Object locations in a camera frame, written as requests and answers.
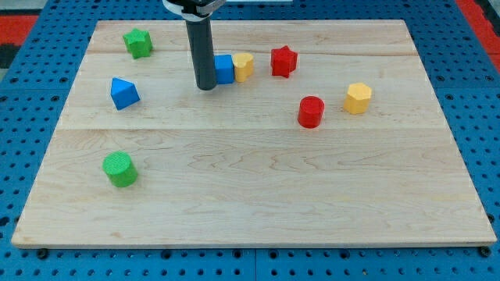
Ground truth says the wooden board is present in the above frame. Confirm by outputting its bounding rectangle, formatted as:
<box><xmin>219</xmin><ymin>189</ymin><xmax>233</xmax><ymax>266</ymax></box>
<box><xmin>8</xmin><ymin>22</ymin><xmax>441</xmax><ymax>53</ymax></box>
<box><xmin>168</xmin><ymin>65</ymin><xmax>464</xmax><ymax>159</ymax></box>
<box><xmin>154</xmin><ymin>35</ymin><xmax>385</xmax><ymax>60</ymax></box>
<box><xmin>12</xmin><ymin>20</ymin><xmax>497</xmax><ymax>249</ymax></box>

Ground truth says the red star block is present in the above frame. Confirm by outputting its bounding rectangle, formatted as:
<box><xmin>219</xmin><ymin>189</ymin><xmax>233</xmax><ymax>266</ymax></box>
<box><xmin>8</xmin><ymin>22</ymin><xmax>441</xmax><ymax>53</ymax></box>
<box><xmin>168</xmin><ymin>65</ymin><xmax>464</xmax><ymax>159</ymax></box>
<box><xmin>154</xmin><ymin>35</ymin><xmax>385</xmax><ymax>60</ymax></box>
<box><xmin>270</xmin><ymin>45</ymin><xmax>298</xmax><ymax>78</ymax></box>

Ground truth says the green star block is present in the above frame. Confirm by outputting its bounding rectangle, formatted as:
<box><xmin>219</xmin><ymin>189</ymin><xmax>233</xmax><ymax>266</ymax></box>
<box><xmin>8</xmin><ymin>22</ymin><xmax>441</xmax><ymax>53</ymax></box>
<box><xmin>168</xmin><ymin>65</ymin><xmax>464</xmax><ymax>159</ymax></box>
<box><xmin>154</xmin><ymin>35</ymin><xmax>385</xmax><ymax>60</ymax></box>
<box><xmin>123</xmin><ymin>28</ymin><xmax>152</xmax><ymax>59</ymax></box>

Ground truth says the red cylinder block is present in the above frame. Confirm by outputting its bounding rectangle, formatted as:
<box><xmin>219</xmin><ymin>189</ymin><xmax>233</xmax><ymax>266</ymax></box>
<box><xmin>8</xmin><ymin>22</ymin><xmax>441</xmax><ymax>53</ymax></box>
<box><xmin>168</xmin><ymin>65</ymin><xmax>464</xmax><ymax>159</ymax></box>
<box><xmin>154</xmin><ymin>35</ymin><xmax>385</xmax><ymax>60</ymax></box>
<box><xmin>298</xmin><ymin>96</ymin><xmax>325</xmax><ymax>129</ymax></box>

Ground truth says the blue cube block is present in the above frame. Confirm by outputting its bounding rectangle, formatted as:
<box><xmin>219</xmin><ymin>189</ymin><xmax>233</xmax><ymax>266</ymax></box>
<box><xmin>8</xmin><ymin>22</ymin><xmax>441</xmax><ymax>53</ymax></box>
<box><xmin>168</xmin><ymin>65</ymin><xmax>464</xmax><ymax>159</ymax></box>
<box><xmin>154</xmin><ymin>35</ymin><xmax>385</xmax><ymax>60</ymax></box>
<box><xmin>215</xmin><ymin>55</ymin><xmax>234</xmax><ymax>84</ymax></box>

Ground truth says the yellow heart block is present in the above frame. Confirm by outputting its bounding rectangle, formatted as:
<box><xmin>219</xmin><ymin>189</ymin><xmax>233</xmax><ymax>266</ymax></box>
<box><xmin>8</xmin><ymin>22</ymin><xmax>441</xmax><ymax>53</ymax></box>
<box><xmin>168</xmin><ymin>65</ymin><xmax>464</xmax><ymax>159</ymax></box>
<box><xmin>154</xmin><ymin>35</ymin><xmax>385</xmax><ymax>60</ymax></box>
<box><xmin>232</xmin><ymin>52</ymin><xmax>254</xmax><ymax>83</ymax></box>

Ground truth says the yellow hexagon block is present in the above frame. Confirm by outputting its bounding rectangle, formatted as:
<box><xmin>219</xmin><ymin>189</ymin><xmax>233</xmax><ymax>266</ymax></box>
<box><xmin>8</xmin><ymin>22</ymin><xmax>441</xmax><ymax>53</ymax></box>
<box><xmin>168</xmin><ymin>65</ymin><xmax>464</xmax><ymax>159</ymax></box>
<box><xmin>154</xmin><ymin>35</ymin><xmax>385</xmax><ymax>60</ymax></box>
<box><xmin>343</xmin><ymin>83</ymin><xmax>372</xmax><ymax>115</ymax></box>

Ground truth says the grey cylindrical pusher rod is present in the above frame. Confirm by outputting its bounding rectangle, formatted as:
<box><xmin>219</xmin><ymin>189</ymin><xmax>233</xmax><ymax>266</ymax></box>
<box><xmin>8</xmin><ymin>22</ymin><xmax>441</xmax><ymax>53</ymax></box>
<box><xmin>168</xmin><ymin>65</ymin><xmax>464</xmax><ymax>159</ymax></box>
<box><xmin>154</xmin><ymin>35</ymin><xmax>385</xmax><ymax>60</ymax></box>
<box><xmin>186</xmin><ymin>17</ymin><xmax>217</xmax><ymax>91</ymax></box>

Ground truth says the green cylinder block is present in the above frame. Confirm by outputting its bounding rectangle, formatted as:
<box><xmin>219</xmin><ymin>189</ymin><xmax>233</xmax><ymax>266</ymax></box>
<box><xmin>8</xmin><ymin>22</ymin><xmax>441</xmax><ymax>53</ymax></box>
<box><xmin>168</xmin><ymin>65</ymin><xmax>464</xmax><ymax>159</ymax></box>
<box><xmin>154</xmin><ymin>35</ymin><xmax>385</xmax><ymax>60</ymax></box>
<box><xmin>102</xmin><ymin>151</ymin><xmax>138</xmax><ymax>187</ymax></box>

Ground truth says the blue triangle block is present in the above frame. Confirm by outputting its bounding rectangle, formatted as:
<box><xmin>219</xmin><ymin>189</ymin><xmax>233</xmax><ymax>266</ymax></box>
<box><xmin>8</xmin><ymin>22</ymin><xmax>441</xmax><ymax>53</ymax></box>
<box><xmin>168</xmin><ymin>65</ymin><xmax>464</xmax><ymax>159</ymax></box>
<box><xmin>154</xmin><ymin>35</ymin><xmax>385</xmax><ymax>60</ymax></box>
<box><xmin>110</xmin><ymin>77</ymin><xmax>140</xmax><ymax>110</ymax></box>

